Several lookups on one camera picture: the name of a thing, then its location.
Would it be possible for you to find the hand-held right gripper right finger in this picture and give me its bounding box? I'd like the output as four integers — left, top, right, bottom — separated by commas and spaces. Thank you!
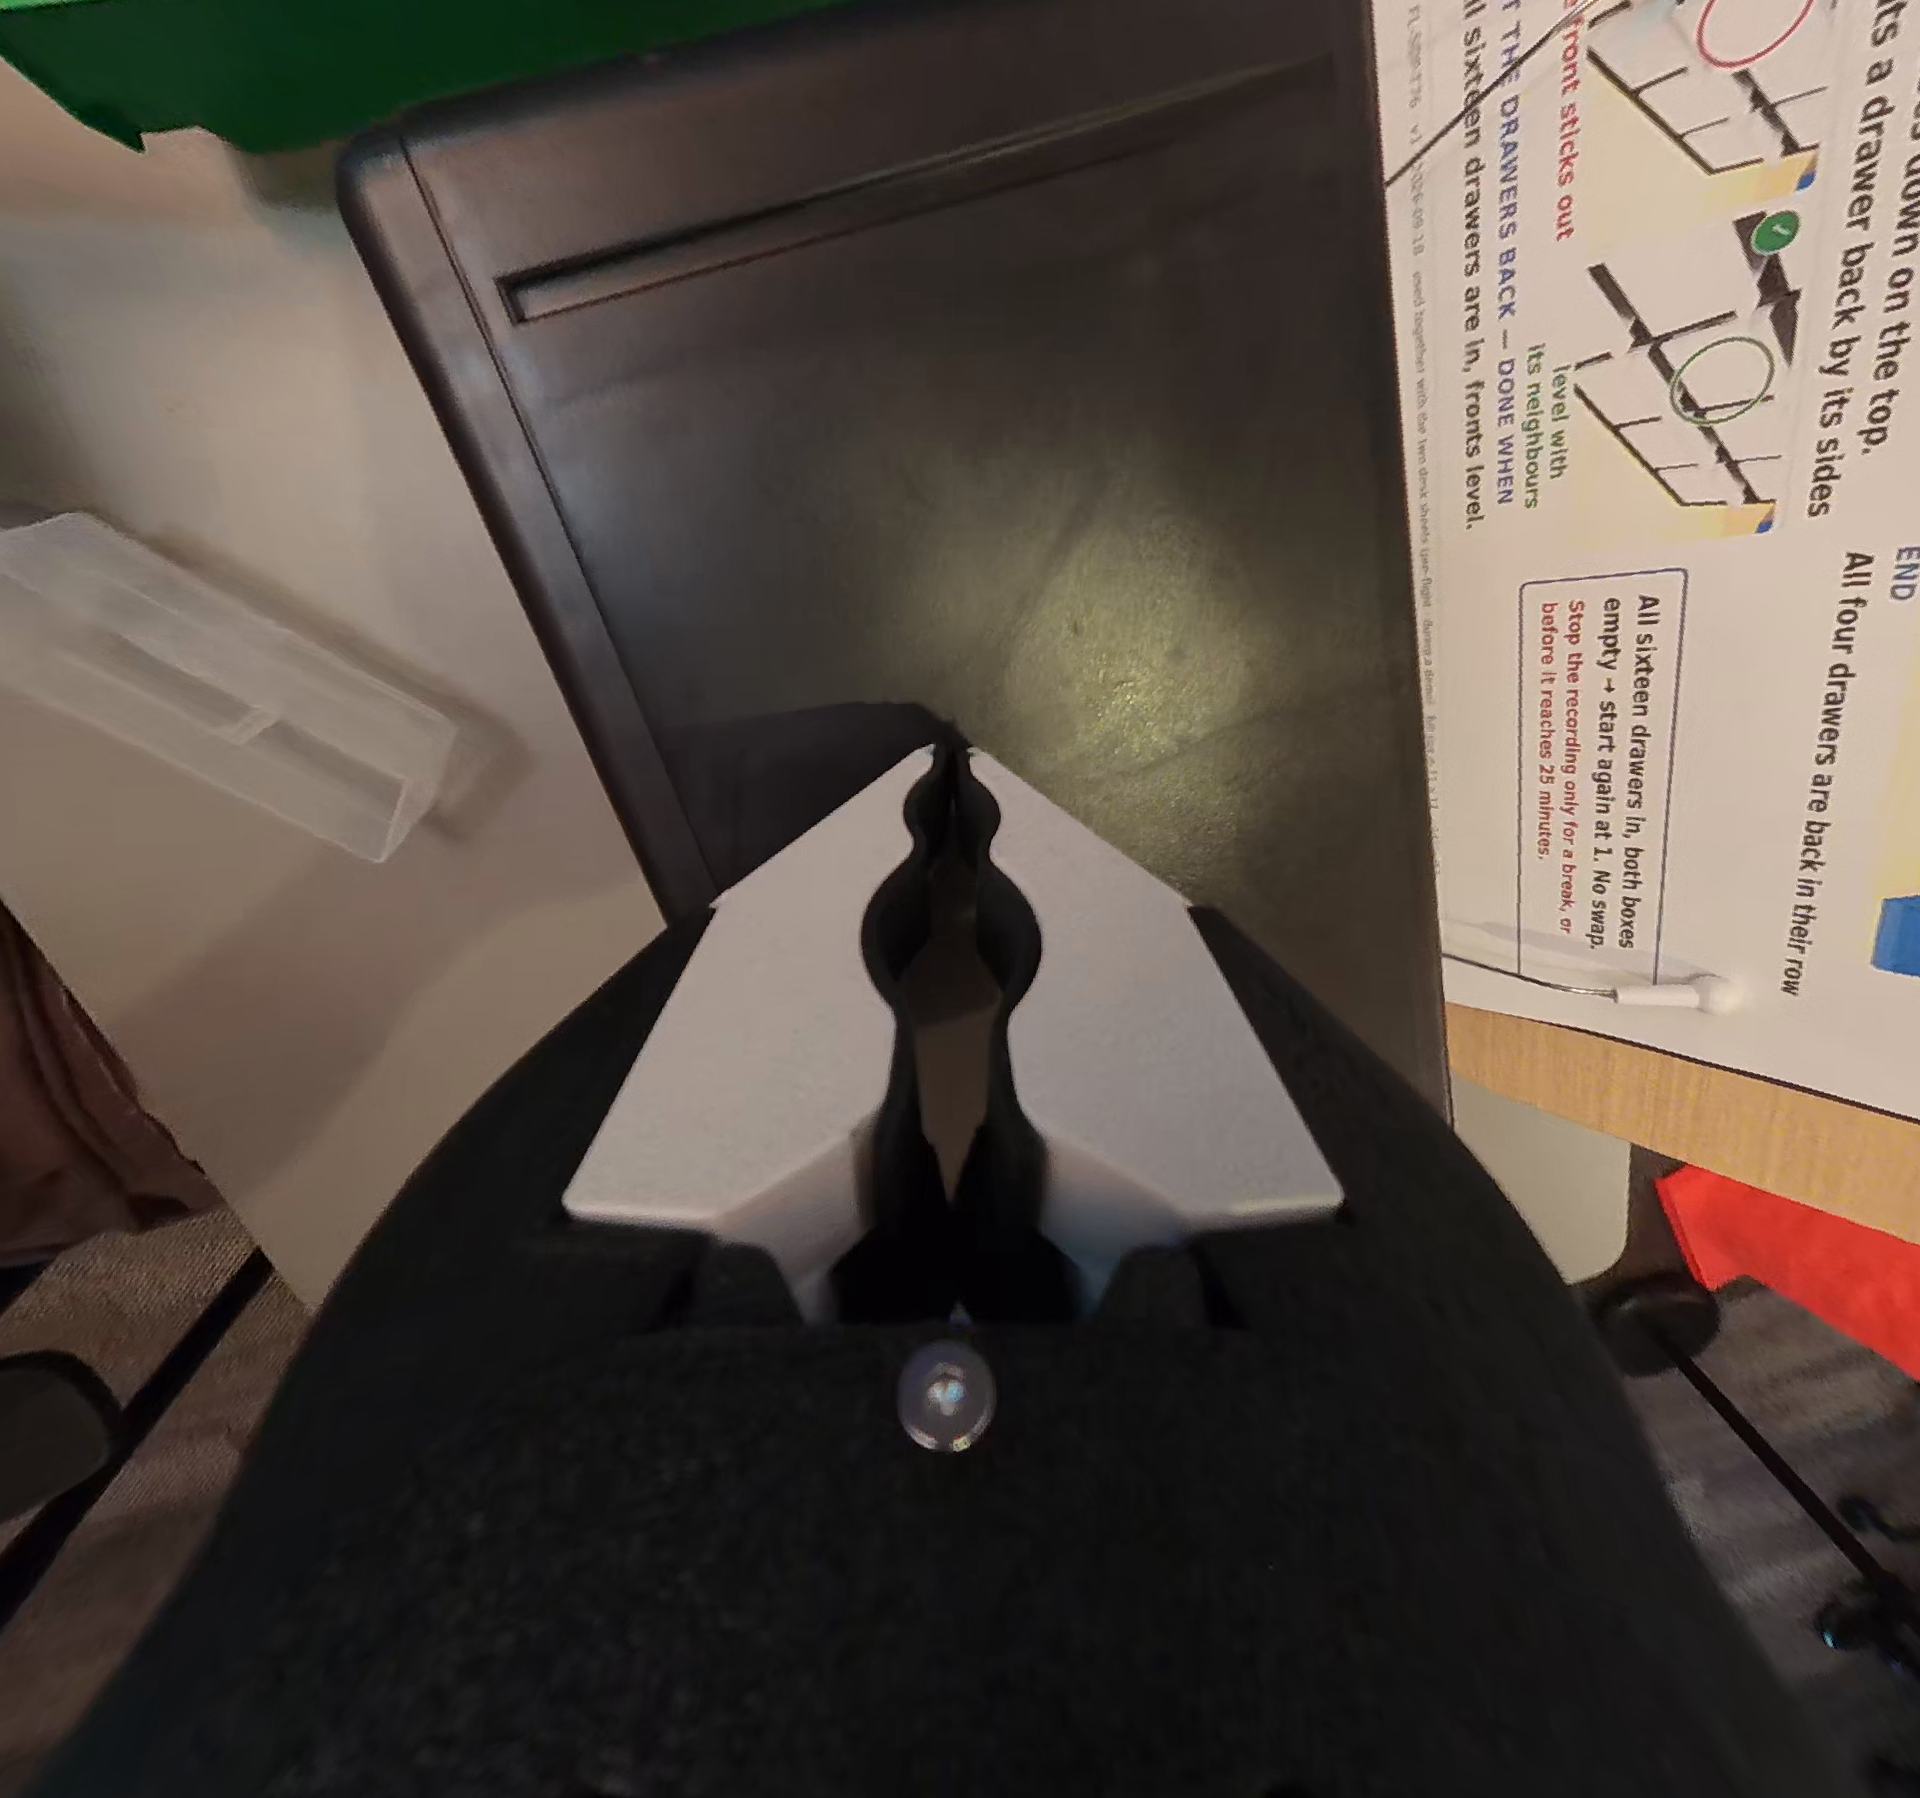
940, 739, 1347, 1328

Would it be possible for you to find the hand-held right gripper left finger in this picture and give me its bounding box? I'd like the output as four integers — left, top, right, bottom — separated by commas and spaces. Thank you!
562, 735, 963, 1328

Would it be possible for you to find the black drawer cabinet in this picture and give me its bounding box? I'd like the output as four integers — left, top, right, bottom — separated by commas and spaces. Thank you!
340, 0, 1452, 1125

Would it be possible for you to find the wooden board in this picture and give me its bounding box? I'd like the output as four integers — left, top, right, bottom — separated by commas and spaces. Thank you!
1366, 0, 1920, 1236

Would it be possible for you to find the printed instruction sheet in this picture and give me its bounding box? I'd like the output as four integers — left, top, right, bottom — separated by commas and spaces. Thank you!
1372, 0, 1920, 1120

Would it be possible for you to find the red bag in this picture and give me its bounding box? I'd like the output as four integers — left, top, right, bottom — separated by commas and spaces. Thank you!
1658, 1165, 1920, 1381

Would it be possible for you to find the black chair base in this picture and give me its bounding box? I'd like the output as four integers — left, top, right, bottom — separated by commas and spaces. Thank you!
1590, 1276, 1920, 1672

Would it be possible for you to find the green plastic bin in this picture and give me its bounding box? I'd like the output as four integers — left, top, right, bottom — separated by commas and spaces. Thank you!
0, 0, 1067, 152

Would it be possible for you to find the clear plastic drawer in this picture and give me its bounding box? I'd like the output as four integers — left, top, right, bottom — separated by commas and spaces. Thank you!
0, 509, 459, 861

